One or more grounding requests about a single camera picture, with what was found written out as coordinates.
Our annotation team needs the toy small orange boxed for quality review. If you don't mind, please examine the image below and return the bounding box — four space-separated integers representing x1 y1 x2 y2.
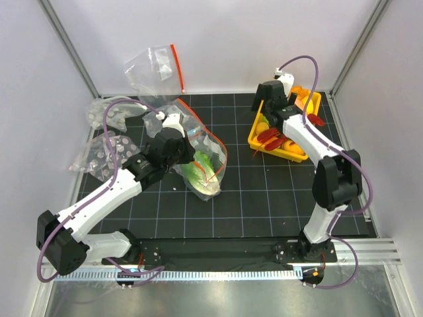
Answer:
255 122 269 135

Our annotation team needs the toy green lettuce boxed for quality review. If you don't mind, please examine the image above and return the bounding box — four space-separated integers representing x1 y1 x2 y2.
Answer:
180 151 221 201

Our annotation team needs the clear bag orange zipper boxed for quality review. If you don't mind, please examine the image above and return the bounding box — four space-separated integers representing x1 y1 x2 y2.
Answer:
143 98 205 140
125 44 185 98
174 129 228 201

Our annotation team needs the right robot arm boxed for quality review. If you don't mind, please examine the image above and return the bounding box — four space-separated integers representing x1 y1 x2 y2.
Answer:
249 80 362 262

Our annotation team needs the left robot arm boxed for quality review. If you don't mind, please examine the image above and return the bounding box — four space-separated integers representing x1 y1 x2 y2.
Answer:
36 127 195 275

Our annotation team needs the bag of white discs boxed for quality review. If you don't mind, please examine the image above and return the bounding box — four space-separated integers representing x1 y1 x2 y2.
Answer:
85 96 147 132

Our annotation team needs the bag of pink discs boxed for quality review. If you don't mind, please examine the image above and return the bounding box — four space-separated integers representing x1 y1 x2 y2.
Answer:
69 131 140 182

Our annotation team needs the upright clear bag orange zipper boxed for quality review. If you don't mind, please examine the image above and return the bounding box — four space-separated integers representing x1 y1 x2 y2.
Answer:
125 44 185 98

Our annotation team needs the toy pink sausage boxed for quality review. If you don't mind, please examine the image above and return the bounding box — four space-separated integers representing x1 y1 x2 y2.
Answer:
295 97 305 110

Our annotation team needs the toy orange coral piece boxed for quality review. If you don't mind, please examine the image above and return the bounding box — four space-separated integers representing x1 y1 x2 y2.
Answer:
291 86 310 99

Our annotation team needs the toy red lobster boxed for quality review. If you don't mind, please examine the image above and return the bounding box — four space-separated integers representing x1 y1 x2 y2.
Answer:
253 114 325 156

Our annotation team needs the yellow plastic tray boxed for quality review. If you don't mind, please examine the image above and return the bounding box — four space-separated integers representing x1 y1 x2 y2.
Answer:
248 92 325 162

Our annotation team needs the toy yellow lemon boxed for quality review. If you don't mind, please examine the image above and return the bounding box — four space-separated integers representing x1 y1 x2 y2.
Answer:
303 97 314 114

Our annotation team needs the toy orange fruit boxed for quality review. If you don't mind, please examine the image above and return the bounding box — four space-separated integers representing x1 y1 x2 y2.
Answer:
282 141 305 156

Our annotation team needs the black grid mat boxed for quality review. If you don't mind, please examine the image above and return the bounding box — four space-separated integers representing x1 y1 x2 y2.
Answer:
61 92 377 241

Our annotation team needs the black mounting plate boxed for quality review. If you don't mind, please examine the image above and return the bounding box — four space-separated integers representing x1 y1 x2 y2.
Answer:
114 237 337 271

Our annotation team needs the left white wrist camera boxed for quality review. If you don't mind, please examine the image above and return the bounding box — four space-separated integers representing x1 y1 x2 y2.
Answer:
162 113 185 137

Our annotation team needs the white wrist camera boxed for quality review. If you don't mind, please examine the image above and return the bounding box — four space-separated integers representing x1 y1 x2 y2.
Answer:
274 68 295 97
162 113 185 137

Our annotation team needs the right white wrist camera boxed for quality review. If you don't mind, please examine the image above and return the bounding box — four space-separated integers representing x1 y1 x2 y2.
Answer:
274 68 295 97

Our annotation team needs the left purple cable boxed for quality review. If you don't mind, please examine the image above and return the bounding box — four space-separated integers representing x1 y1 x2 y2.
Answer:
36 98 166 287

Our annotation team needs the right aluminium post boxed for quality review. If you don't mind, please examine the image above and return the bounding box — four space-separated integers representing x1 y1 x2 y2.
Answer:
329 0 391 97

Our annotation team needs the aluminium post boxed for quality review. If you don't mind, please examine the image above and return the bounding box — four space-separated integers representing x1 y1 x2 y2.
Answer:
37 0 100 98
329 0 391 97

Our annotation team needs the aluminium front rail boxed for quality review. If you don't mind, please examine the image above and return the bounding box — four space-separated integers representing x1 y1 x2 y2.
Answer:
43 238 401 284

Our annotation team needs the left aluminium post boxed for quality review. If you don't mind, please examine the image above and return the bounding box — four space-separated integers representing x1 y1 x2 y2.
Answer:
37 0 100 98

